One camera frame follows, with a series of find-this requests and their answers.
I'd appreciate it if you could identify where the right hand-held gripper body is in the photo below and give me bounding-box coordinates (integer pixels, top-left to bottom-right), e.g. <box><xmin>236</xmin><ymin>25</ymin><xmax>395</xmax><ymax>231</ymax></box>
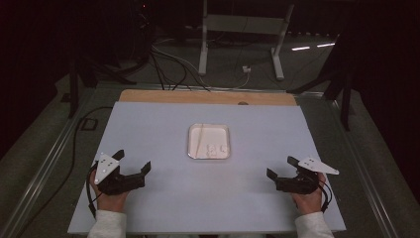
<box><xmin>276</xmin><ymin>156</ymin><xmax>340</xmax><ymax>195</ymax></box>

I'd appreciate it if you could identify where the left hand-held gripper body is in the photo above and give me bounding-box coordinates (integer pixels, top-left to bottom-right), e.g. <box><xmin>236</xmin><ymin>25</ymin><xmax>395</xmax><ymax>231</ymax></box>
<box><xmin>94</xmin><ymin>152</ymin><xmax>147</xmax><ymax>196</ymax></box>

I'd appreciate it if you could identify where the white rectangular tray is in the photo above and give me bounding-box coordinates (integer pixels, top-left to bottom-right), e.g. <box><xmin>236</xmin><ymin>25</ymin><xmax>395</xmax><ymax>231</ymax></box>
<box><xmin>187</xmin><ymin>123</ymin><xmax>232</xmax><ymax>161</ymax></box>

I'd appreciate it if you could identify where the person's left hand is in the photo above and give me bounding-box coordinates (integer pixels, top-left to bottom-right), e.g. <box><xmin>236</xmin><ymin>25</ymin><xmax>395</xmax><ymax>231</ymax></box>
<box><xmin>89</xmin><ymin>168</ymin><xmax>130</xmax><ymax>213</ymax></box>

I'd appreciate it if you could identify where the person's right hand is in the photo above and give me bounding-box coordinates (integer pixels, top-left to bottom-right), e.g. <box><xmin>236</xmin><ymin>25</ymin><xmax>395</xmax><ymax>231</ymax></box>
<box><xmin>291</xmin><ymin>173</ymin><xmax>327</xmax><ymax>216</ymax></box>

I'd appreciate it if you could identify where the pale blue table board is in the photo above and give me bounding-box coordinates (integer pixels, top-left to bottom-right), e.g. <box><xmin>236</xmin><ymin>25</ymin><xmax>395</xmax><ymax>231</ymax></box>
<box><xmin>67</xmin><ymin>100</ymin><xmax>347</xmax><ymax>235</ymax></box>

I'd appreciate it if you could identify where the wooden table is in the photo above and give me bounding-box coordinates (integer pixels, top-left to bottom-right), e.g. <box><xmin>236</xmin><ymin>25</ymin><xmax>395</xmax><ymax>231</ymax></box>
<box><xmin>118</xmin><ymin>88</ymin><xmax>297</xmax><ymax>107</ymax></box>

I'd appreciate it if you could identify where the black tripod stand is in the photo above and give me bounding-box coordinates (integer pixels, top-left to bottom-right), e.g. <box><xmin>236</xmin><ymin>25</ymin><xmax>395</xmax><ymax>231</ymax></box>
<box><xmin>286</xmin><ymin>31</ymin><xmax>353</xmax><ymax>132</ymax></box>
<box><xmin>67</xmin><ymin>54</ymin><xmax>137</xmax><ymax>119</ymax></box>

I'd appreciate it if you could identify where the grey metal stand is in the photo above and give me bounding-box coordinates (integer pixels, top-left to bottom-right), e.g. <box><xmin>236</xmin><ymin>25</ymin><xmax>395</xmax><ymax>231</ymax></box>
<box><xmin>197</xmin><ymin>0</ymin><xmax>295</xmax><ymax>81</ymax></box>

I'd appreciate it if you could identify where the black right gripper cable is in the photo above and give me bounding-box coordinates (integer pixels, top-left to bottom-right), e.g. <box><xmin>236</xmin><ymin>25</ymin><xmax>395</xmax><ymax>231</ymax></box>
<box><xmin>318</xmin><ymin>179</ymin><xmax>333</xmax><ymax>214</ymax></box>

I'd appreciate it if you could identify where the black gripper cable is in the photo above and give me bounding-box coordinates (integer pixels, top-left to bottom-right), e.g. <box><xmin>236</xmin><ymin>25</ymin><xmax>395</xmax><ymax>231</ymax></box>
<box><xmin>85</xmin><ymin>161</ymin><xmax>101</xmax><ymax>220</ymax></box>
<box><xmin>318</xmin><ymin>179</ymin><xmax>333</xmax><ymax>214</ymax></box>

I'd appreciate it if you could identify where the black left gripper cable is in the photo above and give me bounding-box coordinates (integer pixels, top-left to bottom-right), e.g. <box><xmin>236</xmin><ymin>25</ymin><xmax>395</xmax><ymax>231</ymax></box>
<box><xmin>85</xmin><ymin>161</ymin><xmax>101</xmax><ymax>220</ymax></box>

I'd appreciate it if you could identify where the black square floor frame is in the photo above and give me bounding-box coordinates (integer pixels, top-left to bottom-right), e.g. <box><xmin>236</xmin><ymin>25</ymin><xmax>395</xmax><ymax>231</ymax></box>
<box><xmin>80</xmin><ymin>117</ymin><xmax>99</xmax><ymax>132</ymax></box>

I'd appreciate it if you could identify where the long black floor cable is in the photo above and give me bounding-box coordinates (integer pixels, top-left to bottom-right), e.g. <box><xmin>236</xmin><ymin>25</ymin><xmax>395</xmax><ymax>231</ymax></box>
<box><xmin>16</xmin><ymin>105</ymin><xmax>114</xmax><ymax>238</ymax></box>

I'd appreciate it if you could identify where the bundle of black floor cables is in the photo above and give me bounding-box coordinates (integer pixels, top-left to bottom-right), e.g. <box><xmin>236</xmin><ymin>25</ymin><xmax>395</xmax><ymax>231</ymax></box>
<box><xmin>149</xmin><ymin>49</ymin><xmax>212</xmax><ymax>92</ymax></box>

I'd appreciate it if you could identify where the white floor cable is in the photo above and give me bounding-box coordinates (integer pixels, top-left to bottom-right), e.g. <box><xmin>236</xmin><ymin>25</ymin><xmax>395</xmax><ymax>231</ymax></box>
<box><xmin>151</xmin><ymin>44</ymin><xmax>251</xmax><ymax>91</ymax></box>

